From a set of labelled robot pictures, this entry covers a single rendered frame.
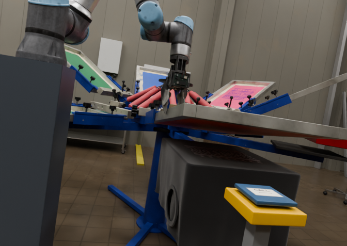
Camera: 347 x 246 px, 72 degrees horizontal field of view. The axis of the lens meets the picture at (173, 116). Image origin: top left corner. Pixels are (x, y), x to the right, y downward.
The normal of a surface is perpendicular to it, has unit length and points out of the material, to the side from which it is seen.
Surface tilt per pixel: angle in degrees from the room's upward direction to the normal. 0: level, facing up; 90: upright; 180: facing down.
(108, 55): 90
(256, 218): 90
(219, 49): 90
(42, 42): 72
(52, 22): 90
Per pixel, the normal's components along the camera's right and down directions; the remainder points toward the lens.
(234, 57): 0.17, 0.09
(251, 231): -0.96, -0.14
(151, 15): -0.05, 0.05
